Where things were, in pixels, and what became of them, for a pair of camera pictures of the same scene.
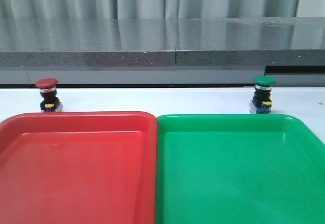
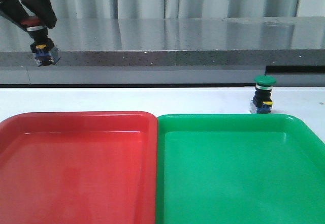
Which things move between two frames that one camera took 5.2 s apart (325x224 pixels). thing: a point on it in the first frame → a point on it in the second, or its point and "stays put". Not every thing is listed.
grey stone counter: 198,52 stays put
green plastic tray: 238,168 stays put
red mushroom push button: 50,102 → 45,52
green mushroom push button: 262,102 stays put
